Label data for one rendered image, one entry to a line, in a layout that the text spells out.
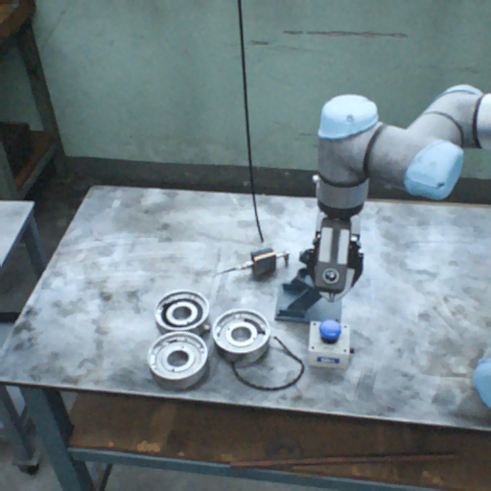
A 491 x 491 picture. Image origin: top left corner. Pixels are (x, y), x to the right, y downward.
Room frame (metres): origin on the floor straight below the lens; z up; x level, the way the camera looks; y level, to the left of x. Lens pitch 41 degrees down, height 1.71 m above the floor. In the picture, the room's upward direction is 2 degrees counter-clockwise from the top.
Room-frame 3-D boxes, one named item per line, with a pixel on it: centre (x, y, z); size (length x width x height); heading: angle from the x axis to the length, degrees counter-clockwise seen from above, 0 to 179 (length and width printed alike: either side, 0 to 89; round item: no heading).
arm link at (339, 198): (0.76, -0.14, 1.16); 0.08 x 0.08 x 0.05
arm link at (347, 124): (0.76, -0.15, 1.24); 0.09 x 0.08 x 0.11; 53
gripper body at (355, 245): (0.76, -0.15, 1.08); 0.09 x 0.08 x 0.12; 170
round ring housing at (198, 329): (0.82, 0.13, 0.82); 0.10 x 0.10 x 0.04
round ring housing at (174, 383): (0.71, 0.13, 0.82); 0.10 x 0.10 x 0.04
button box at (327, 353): (0.73, -0.15, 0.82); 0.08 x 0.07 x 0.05; 81
